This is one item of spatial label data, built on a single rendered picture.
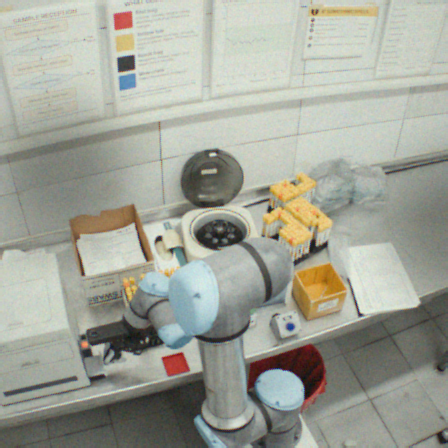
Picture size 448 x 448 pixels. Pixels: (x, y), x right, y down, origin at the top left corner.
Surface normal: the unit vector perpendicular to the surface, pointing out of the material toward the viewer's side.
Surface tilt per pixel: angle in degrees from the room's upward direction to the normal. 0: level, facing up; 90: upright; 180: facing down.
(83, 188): 90
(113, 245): 1
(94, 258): 0
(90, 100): 94
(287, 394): 10
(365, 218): 0
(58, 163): 90
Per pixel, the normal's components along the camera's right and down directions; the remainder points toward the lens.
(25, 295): 0.03, -0.74
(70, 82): 0.35, 0.69
